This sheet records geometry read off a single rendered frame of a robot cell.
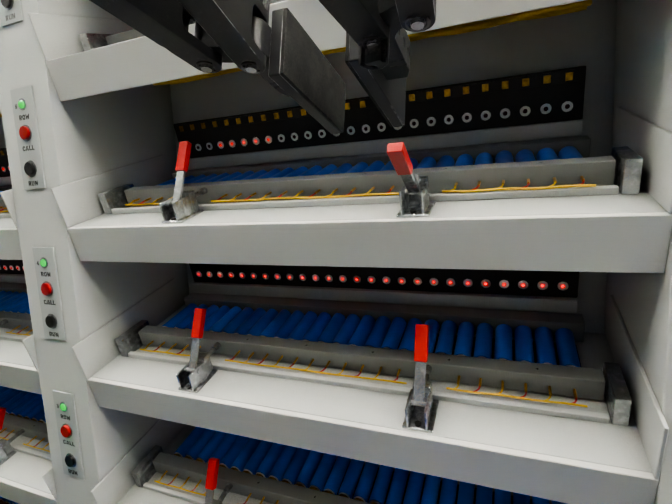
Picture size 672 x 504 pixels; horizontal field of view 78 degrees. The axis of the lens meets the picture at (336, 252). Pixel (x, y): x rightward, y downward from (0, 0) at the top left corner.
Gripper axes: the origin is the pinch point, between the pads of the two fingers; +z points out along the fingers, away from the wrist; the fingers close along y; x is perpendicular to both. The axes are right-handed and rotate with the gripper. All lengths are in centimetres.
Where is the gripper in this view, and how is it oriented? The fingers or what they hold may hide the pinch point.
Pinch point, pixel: (346, 76)
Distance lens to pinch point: 22.2
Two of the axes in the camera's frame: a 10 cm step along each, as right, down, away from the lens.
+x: 0.5, -9.9, 0.9
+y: 9.2, 0.1, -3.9
